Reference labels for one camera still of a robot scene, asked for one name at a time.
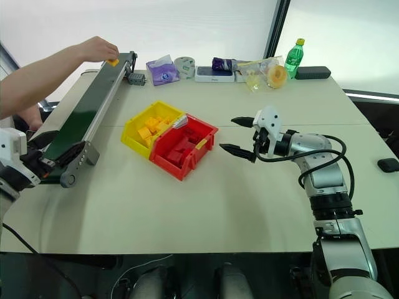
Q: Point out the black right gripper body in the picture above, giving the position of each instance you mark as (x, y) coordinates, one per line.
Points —
(262, 140)

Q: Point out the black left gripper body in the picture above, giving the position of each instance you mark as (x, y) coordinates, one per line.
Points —
(35, 162)

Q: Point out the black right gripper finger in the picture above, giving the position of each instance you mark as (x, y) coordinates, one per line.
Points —
(243, 121)
(237, 151)

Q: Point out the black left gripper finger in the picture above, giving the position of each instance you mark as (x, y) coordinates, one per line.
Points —
(43, 138)
(72, 153)

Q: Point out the small yellow block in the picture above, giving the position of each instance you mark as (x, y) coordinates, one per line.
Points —
(113, 62)

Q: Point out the person's bare forearm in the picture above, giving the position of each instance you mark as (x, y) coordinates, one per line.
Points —
(37, 82)

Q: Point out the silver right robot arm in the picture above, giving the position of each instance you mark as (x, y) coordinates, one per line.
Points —
(330, 174)

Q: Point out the grey perforated metal block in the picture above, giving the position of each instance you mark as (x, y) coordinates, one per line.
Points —
(136, 79)

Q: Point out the person's bare hand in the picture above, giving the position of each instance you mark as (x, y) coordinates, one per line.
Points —
(99, 49)

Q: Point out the yellow label tab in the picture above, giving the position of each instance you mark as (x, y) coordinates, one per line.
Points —
(201, 144)

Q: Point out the clear plastic bag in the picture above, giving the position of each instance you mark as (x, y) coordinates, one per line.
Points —
(256, 74)

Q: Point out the red block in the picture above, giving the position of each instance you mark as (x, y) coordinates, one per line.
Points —
(184, 145)
(174, 154)

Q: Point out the white phone box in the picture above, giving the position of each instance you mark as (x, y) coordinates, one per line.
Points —
(214, 75)

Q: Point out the orange yellow tape roll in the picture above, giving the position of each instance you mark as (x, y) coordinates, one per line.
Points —
(277, 77)

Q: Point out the purple crumpled pouch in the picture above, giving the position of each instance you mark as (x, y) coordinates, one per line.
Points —
(222, 63)

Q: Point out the white label card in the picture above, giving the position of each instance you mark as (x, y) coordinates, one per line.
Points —
(180, 121)

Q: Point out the yellow plastic bin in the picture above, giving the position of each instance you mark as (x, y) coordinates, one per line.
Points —
(134, 134)

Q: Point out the red plastic bin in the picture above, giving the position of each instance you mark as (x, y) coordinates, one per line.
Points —
(165, 162)

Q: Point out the green plastic bottle yellow cap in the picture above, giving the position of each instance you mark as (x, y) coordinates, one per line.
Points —
(294, 59)

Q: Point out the grey white tape roll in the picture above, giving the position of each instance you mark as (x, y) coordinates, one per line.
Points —
(185, 66)

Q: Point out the long black case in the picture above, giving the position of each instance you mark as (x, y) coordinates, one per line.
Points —
(312, 73)

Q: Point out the purple tissue pack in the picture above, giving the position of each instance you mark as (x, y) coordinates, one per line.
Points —
(162, 72)

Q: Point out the small black rounded case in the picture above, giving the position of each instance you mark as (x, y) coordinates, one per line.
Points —
(388, 164)

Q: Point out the dark grey rounded shape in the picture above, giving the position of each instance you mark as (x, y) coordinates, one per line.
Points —
(233, 282)
(152, 284)

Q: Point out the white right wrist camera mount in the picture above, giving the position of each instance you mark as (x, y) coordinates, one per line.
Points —
(270, 120)

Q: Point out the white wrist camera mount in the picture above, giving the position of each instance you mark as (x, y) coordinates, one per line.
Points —
(270, 120)
(12, 141)

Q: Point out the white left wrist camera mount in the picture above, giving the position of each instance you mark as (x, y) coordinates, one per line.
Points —
(12, 141)

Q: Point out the green conveyor belt silver frame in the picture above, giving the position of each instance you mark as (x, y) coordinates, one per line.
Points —
(83, 106)

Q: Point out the dark window frame post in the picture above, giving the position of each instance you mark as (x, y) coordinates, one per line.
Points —
(276, 28)

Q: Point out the dark window sill rail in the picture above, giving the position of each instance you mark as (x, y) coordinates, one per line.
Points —
(372, 96)

